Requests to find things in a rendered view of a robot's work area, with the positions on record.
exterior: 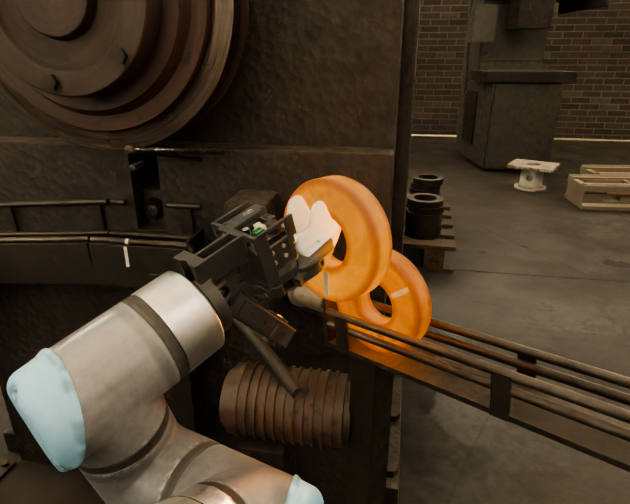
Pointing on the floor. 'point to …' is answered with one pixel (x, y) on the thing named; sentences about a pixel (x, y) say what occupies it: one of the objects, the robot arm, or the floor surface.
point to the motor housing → (284, 412)
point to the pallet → (428, 223)
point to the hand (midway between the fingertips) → (333, 224)
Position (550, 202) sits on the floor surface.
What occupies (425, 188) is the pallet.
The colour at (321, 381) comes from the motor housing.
